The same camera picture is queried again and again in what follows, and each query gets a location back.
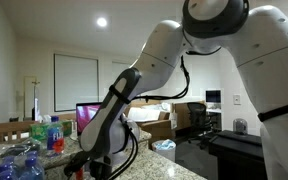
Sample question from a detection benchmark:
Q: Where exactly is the grey rounded jar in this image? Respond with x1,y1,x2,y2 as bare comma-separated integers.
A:
233,118,248,135

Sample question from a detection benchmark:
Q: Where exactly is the wooden chair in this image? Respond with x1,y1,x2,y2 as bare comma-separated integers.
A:
0,120,39,145

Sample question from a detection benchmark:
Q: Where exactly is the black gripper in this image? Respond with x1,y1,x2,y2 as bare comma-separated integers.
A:
89,157,113,180

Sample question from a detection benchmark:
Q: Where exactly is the white foam packing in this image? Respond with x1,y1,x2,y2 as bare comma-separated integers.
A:
127,102,172,123

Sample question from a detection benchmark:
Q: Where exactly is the white light switch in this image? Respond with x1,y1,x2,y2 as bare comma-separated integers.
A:
233,94,242,106

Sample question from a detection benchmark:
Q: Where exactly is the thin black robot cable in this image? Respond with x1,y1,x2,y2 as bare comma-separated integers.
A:
107,54,191,180

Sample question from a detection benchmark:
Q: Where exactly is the small dark screen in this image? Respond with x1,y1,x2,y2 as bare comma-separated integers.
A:
205,89,222,104

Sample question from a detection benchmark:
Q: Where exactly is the white trash bin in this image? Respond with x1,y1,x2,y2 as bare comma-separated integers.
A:
151,139,177,163

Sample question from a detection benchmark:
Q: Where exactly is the black office chair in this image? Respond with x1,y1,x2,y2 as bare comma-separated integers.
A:
186,101,218,149

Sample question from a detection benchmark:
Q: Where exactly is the plastic-wrapped water bottle pack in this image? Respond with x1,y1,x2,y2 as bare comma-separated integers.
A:
0,149,47,180

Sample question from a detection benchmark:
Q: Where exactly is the crumpled clear plastic wrap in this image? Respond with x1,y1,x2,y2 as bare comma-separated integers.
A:
0,138,43,158

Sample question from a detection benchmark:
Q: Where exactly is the grey laptop computer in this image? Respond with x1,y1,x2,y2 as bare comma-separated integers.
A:
75,101,103,137

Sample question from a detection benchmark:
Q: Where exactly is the brown cardboard box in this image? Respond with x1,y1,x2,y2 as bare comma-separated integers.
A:
171,100,207,132
127,99,178,141

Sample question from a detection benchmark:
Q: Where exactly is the round ceiling light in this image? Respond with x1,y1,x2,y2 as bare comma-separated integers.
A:
96,17,108,28

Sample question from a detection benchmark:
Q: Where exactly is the black velcro strap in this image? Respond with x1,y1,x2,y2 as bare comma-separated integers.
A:
257,99,288,123
108,84,132,105

